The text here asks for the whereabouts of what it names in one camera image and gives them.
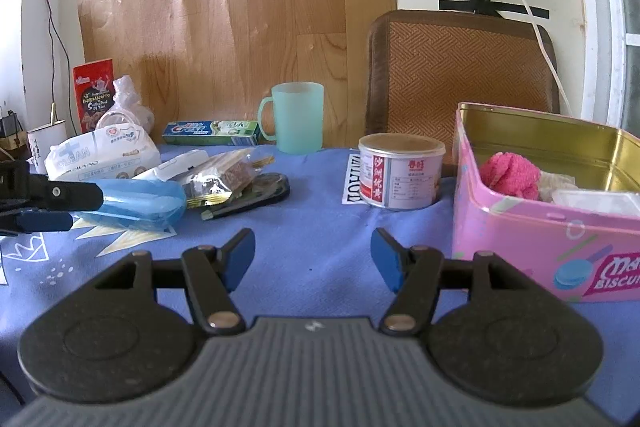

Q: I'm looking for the pink fluffy cloth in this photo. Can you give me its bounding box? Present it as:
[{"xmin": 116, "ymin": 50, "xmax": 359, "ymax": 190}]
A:
[{"xmin": 479, "ymin": 152, "xmax": 542, "ymax": 202}]

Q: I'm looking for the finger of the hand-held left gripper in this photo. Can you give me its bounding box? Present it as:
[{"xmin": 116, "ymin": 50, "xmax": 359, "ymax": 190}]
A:
[
  {"xmin": 27, "ymin": 174, "xmax": 107, "ymax": 214},
  {"xmin": 0, "ymin": 210, "xmax": 75, "ymax": 237}
]

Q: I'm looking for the toothpaste box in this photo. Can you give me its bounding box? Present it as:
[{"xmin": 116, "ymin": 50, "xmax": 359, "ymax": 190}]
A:
[{"xmin": 162, "ymin": 119, "xmax": 273, "ymax": 146}]

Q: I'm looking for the white can with red label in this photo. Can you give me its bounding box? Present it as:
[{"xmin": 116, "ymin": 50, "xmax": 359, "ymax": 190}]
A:
[{"xmin": 358, "ymin": 133, "xmax": 447, "ymax": 212}]

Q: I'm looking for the white paper cup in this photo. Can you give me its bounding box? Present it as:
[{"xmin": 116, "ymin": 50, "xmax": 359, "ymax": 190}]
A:
[{"xmin": 27, "ymin": 119, "xmax": 68, "ymax": 175}]

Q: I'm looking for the blue translucent plastic case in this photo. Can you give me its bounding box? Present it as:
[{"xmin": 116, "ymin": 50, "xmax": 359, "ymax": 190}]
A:
[{"xmin": 72, "ymin": 179, "xmax": 188, "ymax": 235}]

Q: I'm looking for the red snack box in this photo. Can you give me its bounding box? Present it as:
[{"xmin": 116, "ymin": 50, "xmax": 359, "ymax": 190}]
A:
[{"xmin": 72, "ymin": 59, "xmax": 116, "ymax": 135}]

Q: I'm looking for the white wet wipes pack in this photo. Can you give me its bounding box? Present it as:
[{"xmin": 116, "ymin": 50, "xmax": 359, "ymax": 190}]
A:
[{"xmin": 132, "ymin": 148, "xmax": 211, "ymax": 182}]

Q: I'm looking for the black charger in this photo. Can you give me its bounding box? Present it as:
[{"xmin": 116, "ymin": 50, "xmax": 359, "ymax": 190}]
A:
[{"xmin": 0, "ymin": 104, "xmax": 22, "ymax": 138}]

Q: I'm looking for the white power cable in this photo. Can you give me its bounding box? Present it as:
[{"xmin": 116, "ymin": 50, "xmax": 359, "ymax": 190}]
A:
[{"xmin": 477, "ymin": 0, "xmax": 576, "ymax": 118}]

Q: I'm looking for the large white tissue pack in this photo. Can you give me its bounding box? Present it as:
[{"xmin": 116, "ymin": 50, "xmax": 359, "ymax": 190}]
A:
[{"xmin": 45, "ymin": 124, "xmax": 162, "ymax": 182}]

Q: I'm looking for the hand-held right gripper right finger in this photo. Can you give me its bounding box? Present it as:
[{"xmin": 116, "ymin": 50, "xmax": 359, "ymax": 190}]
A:
[{"xmin": 371, "ymin": 228, "xmax": 548, "ymax": 336}]

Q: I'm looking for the pink tin box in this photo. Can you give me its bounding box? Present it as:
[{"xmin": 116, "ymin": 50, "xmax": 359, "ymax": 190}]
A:
[{"xmin": 452, "ymin": 102, "xmax": 640, "ymax": 305}]

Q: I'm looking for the brown woven chair back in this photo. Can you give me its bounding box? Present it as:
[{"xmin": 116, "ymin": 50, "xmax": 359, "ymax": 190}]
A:
[{"xmin": 365, "ymin": 9, "xmax": 561, "ymax": 165}]

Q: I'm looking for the clear cracker packet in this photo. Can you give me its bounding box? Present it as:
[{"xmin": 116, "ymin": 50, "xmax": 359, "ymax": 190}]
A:
[{"xmin": 182, "ymin": 148, "xmax": 263, "ymax": 202}]

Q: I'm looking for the white window frame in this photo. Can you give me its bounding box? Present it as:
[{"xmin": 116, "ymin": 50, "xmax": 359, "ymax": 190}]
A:
[{"xmin": 572, "ymin": 0, "xmax": 640, "ymax": 132}]

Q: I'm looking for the green plastic cup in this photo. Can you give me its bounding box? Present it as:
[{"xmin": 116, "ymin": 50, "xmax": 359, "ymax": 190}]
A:
[{"xmin": 257, "ymin": 82, "xmax": 325, "ymax": 155}]

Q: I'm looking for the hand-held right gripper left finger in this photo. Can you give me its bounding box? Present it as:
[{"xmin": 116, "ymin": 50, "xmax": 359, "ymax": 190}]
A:
[{"xmin": 92, "ymin": 228, "xmax": 256, "ymax": 336}]

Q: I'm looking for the wood-grain vinyl sheet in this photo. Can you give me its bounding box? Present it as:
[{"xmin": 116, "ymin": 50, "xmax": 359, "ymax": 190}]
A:
[{"xmin": 75, "ymin": 0, "xmax": 398, "ymax": 148}]

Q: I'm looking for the black hanging cable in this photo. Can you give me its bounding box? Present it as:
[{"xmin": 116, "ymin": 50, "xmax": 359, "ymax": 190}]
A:
[{"xmin": 37, "ymin": 0, "xmax": 72, "ymax": 122}]

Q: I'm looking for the yellow snack packet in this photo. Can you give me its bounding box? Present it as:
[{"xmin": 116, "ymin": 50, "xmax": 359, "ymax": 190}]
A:
[{"xmin": 186, "ymin": 192, "xmax": 228, "ymax": 210}]

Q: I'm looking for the black glossy flat object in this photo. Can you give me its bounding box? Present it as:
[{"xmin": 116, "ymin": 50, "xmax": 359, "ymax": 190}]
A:
[{"xmin": 200, "ymin": 173, "xmax": 291, "ymax": 220}]

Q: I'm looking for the plastic bag of paper plates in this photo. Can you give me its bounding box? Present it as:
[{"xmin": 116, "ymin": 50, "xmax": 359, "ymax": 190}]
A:
[{"xmin": 95, "ymin": 76, "xmax": 156, "ymax": 132}]

